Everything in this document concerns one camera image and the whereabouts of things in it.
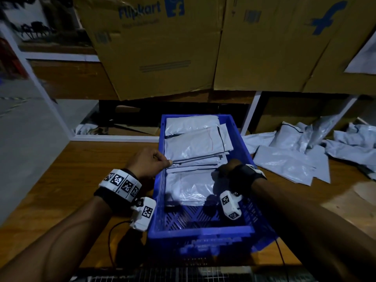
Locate white metal rack frame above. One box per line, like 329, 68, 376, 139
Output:
0, 23, 161, 143

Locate blue plastic crate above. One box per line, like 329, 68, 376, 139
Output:
146, 112, 277, 260

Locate white wire rack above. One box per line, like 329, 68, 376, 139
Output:
70, 264, 318, 282

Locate person's left hand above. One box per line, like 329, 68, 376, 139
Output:
126, 147, 173, 181

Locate person's left forearm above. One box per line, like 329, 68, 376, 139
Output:
0, 195, 114, 282

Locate right marker wristband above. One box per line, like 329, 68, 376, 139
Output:
228, 164, 268, 198

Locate grey mailer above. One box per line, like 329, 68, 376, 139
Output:
164, 124, 235, 166

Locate person's right hand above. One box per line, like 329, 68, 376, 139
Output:
211, 159, 251, 195

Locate person's right forearm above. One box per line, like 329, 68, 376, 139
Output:
251, 178, 376, 282

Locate black metal bracket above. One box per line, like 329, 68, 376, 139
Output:
18, 20, 60, 42

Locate wooden table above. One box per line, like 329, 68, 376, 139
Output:
0, 140, 376, 271

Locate left marker wristband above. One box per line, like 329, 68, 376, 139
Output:
93, 168, 144, 217

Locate packed white bags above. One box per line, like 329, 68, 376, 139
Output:
163, 114, 231, 207

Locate pile of grey mailer bags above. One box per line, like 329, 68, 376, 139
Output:
243, 111, 376, 187

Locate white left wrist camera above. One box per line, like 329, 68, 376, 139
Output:
128, 196, 158, 232

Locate white metal shelf leg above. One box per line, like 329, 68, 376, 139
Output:
240, 90, 263, 137
320, 95, 360, 139

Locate white printed paper sheet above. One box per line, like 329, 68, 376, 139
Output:
344, 30, 376, 76

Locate marker wristband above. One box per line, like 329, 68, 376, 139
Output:
228, 164, 268, 198
93, 168, 144, 217

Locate plain cardboard box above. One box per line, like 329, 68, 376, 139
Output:
73, 0, 228, 102

